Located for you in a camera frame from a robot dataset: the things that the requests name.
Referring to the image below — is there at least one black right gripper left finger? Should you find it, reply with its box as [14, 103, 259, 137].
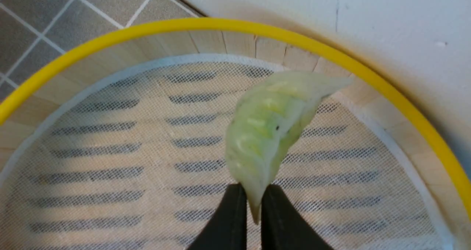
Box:
[188, 183, 247, 250]

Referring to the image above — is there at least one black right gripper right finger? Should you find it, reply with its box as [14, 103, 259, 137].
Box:
[261, 184, 332, 250]

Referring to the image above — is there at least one green steamed dumpling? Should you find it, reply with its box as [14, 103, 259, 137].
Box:
[225, 71, 353, 225]

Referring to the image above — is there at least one white mesh steamer liner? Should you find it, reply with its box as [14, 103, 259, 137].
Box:
[1, 54, 458, 250]

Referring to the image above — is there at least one bamboo steamer basket yellow rim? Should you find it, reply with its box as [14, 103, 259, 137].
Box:
[1, 17, 470, 250]

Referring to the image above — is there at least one grey checked tablecloth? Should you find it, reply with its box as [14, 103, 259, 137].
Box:
[0, 0, 201, 101]

